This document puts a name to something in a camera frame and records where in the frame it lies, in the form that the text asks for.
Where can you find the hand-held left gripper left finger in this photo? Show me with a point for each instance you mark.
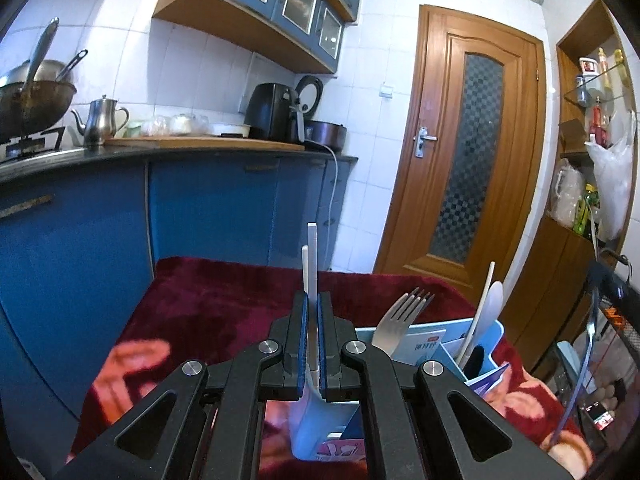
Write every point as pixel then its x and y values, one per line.
pixel 300 345

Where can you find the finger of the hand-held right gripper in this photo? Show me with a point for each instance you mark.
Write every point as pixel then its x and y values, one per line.
pixel 602 275

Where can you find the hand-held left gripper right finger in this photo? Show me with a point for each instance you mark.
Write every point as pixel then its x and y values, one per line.
pixel 322 345

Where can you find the light blue utensil box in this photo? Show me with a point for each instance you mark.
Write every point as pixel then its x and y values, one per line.
pixel 322 417

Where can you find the white plastic spoons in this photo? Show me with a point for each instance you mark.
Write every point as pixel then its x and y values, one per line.
pixel 492 300

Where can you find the wooden shelf unit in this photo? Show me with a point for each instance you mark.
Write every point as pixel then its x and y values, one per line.
pixel 545 270

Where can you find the green drink bottle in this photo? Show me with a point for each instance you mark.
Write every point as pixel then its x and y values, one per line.
pixel 584 210

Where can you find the silver fork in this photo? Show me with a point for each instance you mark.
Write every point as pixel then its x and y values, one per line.
pixel 400 317

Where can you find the large clear plastic bag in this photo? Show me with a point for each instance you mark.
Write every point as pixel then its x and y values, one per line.
pixel 567 195

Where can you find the light blue plastic bin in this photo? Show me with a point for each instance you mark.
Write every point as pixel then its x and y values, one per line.
pixel 566 356

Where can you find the white plastic bag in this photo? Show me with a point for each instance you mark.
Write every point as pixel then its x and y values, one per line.
pixel 612 180

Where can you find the red floral blanket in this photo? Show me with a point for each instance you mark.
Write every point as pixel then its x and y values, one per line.
pixel 210 300

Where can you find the white printed card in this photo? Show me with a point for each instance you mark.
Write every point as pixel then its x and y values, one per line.
pixel 425 347

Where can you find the smartphone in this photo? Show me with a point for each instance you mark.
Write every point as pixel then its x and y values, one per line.
pixel 600 415

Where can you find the red sauce bottle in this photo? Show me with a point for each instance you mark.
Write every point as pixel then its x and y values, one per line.
pixel 597 125

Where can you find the blue pink cardboard insert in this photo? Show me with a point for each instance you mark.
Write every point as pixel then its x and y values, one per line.
pixel 492 380

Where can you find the blue base cabinets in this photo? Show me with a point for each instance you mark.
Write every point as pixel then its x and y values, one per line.
pixel 200 210

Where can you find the wooden door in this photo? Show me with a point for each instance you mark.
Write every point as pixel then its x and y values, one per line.
pixel 435 210

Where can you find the white red mug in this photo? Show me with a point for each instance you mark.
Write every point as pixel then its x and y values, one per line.
pixel 587 67

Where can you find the black rice cooker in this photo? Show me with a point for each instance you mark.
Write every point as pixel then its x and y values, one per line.
pixel 327 132

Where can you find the yellow bottle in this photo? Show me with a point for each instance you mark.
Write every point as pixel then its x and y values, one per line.
pixel 620 62
pixel 602 57

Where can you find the wooden cutting board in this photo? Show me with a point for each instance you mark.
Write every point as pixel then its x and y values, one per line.
pixel 200 143

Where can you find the black air fryer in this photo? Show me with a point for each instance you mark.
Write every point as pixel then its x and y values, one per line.
pixel 267 110

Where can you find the steel kettle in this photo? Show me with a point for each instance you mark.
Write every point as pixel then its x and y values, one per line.
pixel 100 122

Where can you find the gas stove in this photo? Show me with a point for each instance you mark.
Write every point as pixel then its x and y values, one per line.
pixel 30 147

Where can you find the large steel wok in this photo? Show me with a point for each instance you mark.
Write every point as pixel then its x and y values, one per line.
pixel 35 105

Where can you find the steel spatula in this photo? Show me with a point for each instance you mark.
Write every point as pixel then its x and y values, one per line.
pixel 72 62

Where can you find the steel ladle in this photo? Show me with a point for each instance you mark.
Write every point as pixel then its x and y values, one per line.
pixel 42 50

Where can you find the white wall switch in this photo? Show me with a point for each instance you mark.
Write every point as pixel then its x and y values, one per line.
pixel 386 90

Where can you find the blue wooden wall cabinet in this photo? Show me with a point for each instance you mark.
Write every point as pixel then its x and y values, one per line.
pixel 225 15

